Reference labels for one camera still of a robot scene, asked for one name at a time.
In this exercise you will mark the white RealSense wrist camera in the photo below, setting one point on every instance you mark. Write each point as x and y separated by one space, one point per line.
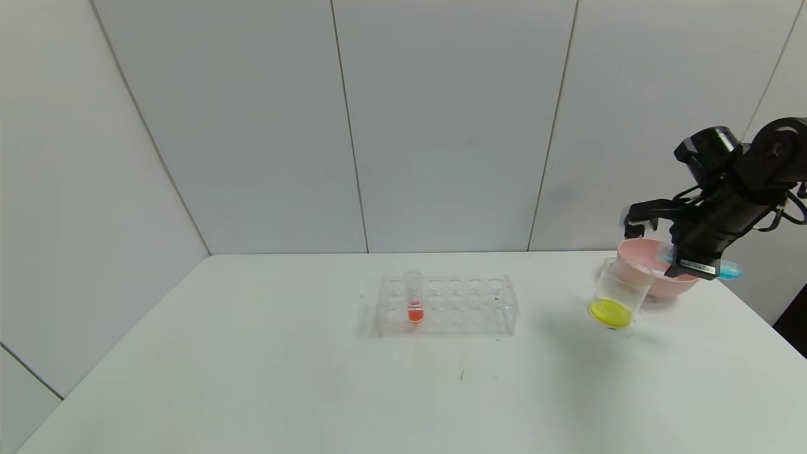
629 217

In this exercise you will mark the pink bowl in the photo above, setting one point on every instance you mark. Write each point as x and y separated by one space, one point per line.
649 258

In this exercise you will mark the dark object beside table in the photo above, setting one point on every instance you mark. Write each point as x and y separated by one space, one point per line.
793 328

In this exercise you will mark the clear plastic test tube rack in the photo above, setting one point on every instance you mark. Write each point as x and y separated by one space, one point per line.
454 315

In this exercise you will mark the test tube with blue liquid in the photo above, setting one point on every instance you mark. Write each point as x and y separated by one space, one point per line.
728 271

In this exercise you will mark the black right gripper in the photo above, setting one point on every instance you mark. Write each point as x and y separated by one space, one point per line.
695 267

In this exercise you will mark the test tube with red liquid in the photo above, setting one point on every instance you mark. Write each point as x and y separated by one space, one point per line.
415 312

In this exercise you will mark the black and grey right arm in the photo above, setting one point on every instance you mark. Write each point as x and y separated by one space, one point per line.
750 170

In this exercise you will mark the clear glass beaker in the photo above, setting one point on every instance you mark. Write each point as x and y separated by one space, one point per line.
610 312

